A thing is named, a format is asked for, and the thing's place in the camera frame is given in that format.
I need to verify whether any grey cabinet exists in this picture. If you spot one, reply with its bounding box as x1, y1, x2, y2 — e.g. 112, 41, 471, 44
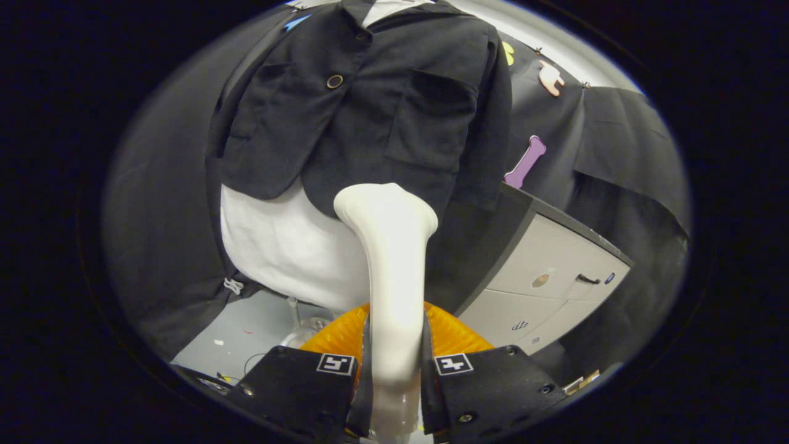
425, 182, 634, 356

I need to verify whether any black backdrop cloth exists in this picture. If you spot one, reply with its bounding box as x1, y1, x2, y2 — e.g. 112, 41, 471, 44
102, 0, 691, 371

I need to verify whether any black suit jacket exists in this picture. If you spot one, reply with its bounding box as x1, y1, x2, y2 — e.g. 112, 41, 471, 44
206, 0, 513, 226

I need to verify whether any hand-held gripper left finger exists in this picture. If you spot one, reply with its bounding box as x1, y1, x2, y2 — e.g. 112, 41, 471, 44
231, 302, 370, 442

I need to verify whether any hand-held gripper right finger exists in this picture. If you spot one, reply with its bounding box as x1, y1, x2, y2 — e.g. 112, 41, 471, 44
422, 301, 568, 442

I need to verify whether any white garment steamer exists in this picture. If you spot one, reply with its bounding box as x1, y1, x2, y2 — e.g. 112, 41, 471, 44
333, 183, 439, 444

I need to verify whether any white shirt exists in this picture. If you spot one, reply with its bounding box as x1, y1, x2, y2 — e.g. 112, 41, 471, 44
220, 0, 432, 311

